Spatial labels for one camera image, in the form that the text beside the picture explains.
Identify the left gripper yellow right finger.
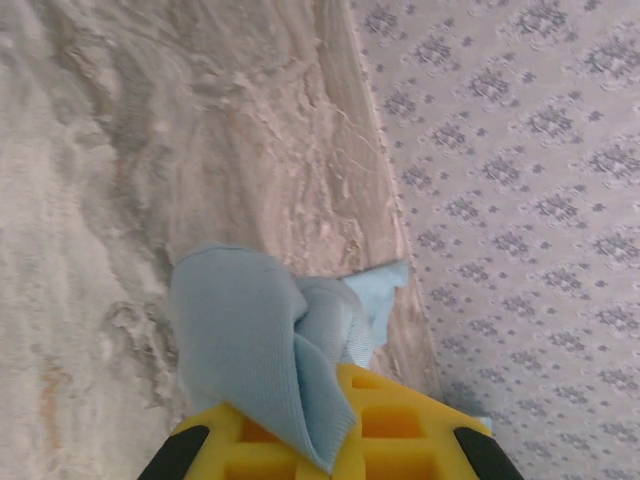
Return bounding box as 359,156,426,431
332,362,522,480

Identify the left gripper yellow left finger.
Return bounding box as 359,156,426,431
137,402,331,480

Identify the light blue printed t-shirt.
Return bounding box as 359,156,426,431
168,241,412,476

